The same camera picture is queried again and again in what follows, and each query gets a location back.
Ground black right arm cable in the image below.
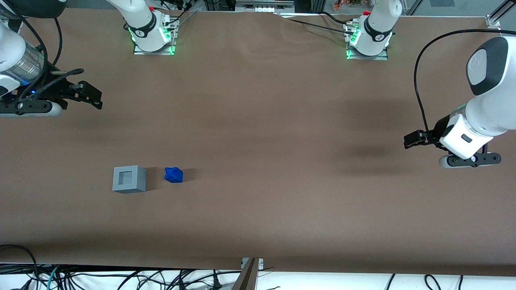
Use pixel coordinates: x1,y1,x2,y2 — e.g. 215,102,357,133
0,0,85,101

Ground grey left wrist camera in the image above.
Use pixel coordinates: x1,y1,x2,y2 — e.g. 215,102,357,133
439,152,502,169

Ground tangled black floor cables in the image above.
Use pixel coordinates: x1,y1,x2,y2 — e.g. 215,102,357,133
56,266,244,290

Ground aluminium profile table leg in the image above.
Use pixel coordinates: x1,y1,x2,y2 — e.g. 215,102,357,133
231,258,259,290

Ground teal floor cable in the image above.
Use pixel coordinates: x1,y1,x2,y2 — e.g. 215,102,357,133
42,265,62,290

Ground long black table cable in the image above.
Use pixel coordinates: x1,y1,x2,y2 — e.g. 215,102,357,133
278,14,357,37

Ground black looped floor cable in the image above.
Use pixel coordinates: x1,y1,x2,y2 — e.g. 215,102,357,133
0,244,41,290

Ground short black table cable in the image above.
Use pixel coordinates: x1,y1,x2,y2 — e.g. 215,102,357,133
318,11,357,25

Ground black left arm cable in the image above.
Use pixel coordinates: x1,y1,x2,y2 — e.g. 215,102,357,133
414,29,516,142

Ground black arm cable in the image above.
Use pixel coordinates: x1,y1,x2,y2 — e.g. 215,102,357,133
0,0,85,101
414,29,516,142

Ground brown paper table cover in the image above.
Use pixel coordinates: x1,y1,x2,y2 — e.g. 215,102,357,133
0,8,516,278

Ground gray square base block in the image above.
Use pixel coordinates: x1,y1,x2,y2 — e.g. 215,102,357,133
112,165,147,194

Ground black base connector cables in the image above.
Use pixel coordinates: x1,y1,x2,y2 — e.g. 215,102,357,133
159,0,199,29

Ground blue plastic part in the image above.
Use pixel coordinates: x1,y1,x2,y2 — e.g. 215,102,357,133
164,166,184,184

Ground white power strip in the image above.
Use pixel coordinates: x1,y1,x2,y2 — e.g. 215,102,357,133
235,1,295,13

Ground diagonal aluminium frame bar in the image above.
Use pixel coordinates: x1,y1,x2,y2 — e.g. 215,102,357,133
490,0,516,25

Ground curled black floor cable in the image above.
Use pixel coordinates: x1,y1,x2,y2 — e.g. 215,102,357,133
424,274,443,290

